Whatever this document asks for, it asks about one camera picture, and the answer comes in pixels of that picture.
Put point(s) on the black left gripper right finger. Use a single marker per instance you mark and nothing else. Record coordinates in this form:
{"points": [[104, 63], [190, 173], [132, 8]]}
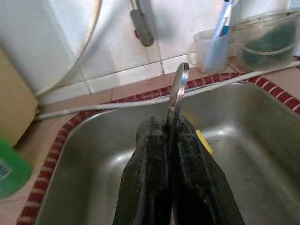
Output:
{"points": [[194, 168]]}

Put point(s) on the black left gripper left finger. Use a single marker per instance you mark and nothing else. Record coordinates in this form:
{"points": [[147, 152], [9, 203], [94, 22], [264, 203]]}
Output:
{"points": [[150, 164]]}

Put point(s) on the steel spoon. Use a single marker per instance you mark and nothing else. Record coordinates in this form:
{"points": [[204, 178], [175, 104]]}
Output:
{"points": [[179, 93]]}

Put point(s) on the yellow sponge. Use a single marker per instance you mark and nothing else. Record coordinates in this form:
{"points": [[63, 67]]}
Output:
{"points": [[205, 140]]}

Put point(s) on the steel sink basin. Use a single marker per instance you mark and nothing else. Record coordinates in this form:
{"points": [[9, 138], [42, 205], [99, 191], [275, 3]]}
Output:
{"points": [[246, 129]]}

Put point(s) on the clear plastic cup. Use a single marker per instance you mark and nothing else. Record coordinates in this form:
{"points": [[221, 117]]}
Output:
{"points": [[211, 56]]}

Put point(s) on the green dish soap bottle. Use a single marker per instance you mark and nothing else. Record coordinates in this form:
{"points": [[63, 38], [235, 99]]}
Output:
{"points": [[11, 164]]}

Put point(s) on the hanging grey metal utensil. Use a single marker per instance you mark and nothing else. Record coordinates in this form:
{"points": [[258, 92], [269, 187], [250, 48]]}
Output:
{"points": [[141, 25]]}

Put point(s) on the clear container green scrubber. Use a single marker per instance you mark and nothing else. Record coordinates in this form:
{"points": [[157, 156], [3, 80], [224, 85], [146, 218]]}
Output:
{"points": [[267, 44]]}

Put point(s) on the beige water ionizer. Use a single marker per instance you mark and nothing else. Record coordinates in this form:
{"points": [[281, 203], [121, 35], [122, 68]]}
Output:
{"points": [[14, 98]]}

